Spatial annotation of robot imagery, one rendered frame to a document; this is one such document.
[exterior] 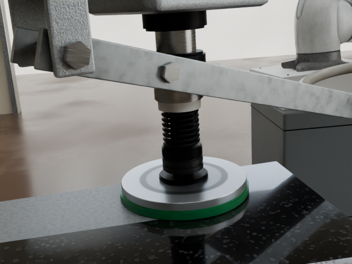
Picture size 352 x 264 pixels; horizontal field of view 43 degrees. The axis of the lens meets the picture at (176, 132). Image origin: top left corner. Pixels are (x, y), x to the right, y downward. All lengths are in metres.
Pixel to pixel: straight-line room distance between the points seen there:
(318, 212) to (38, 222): 0.43
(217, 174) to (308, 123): 0.80
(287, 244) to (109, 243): 0.24
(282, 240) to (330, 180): 1.02
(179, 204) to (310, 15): 1.10
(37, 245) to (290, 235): 0.35
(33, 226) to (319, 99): 0.55
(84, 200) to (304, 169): 0.96
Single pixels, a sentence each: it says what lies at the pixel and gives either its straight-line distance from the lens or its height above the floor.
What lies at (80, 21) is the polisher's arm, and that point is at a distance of 0.54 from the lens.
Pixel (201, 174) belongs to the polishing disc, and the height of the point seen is 0.88.
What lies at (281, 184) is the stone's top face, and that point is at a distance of 0.80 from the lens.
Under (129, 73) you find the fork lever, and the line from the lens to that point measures 0.60.
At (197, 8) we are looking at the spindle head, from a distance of 0.60.
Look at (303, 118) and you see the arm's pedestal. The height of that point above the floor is 0.78.
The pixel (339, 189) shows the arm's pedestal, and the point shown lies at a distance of 1.66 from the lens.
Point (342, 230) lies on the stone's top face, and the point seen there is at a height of 0.85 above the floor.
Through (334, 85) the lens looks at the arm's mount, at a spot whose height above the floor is 0.87.
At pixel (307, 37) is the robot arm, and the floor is 1.02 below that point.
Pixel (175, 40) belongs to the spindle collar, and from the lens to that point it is 0.68.
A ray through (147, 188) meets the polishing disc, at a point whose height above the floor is 0.88.
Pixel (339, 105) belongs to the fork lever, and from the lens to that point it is 0.92.
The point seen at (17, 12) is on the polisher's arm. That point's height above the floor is 1.16.
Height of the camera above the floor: 1.16
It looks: 16 degrees down
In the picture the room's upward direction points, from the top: 3 degrees counter-clockwise
